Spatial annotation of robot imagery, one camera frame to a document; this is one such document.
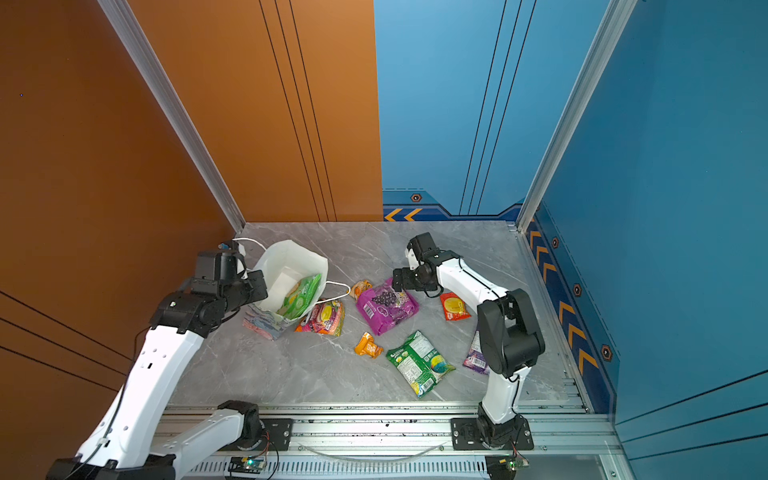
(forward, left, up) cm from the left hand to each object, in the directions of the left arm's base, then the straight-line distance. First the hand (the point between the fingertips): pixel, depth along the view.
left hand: (264, 276), depth 75 cm
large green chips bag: (+1, -6, -12) cm, 13 cm away
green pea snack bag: (-13, -40, -22) cm, 48 cm away
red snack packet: (+5, -52, -24) cm, 58 cm away
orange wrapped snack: (-9, -25, -24) cm, 36 cm away
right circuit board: (-37, -59, -25) cm, 74 cm away
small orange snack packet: (+11, -21, -22) cm, 32 cm away
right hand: (+10, -37, -17) cm, 41 cm away
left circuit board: (-37, +2, -26) cm, 45 cm away
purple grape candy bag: (+2, -29, -19) cm, 35 cm away
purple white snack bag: (-12, -56, -23) cm, 62 cm away
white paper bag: (+13, 0, -11) cm, 17 cm away
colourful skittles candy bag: (-1, -12, -21) cm, 25 cm away
